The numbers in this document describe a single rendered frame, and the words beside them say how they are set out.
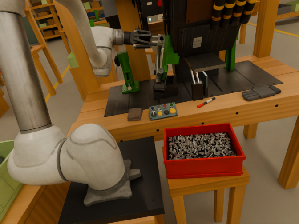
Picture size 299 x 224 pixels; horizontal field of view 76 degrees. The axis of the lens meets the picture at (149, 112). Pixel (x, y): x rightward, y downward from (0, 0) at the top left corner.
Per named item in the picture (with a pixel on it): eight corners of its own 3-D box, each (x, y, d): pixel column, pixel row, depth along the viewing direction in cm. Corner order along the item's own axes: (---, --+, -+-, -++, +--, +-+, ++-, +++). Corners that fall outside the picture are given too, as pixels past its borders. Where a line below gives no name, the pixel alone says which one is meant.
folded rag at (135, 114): (130, 111, 117) (129, 107, 115) (143, 110, 115) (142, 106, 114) (127, 122, 109) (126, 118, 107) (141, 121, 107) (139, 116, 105)
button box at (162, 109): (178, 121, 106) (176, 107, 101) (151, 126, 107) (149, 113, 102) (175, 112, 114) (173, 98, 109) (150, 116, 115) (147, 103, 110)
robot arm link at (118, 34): (113, 25, 110) (124, 26, 110) (114, 34, 118) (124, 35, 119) (112, 39, 108) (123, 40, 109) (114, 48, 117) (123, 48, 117)
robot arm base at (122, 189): (142, 196, 70) (139, 187, 67) (83, 207, 70) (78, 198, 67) (140, 158, 85) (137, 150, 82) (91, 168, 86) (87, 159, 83)
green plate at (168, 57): (177, 73, 115) (184, 37, 103) (163, 73, 114) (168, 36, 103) (173, 66, 124) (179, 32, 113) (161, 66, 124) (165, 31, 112)
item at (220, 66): (225, 69, 97) (226, 63, 95) (194, 75, 97) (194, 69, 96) (202, 48, 129) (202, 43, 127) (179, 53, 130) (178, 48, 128)
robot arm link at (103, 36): (114, 31, 118) (114, 53, 119) (88, 29, 117) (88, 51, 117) (113, 24, 108) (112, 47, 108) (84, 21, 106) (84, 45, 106)
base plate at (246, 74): (283, 86, 114) (284, 82, 113) (104, 119, 118) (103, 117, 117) (248, 62, 149) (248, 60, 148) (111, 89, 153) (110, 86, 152)
